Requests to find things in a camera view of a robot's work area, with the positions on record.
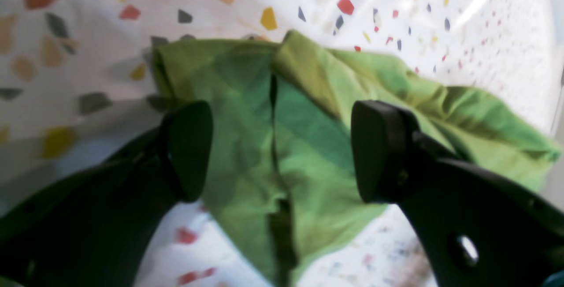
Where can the green t-shirt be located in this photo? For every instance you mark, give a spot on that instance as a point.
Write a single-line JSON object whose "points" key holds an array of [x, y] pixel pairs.
{"points": [[281, 181]]}

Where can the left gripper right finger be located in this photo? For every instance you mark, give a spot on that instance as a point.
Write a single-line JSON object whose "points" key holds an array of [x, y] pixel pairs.
{"points": [[478, 229]]}

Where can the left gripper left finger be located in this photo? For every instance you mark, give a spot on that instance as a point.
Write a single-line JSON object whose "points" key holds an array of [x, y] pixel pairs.
{"points": [[92, 229]]}

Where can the terrazzo patterned tablecloth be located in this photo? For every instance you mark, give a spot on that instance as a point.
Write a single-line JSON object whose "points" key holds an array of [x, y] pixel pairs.
{"points": [[77, 82]]}

